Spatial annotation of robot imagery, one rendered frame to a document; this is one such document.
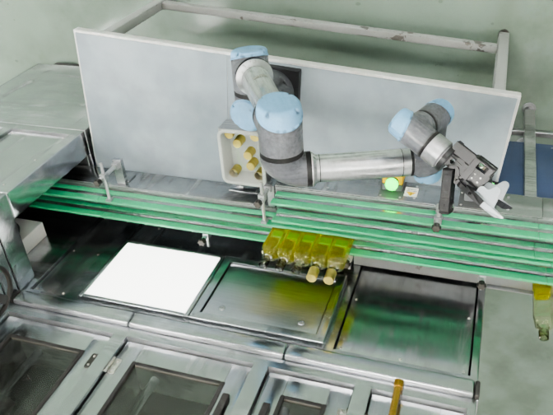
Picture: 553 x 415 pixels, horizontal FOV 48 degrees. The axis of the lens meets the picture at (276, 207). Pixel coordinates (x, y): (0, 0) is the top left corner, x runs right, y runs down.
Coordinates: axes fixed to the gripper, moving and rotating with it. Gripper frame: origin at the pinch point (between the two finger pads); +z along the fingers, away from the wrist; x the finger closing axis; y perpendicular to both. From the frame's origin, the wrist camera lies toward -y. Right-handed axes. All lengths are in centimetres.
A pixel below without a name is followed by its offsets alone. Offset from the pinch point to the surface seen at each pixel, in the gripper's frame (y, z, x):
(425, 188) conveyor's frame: -22, -26, 60
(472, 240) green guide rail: -25, -3, 54
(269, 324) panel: -80, -33, 19
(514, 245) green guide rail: -18, 8, 57
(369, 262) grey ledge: -57, -25, 60
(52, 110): -96, -173, 47
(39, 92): -102, -194, 59
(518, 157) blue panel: 0, -11, 95
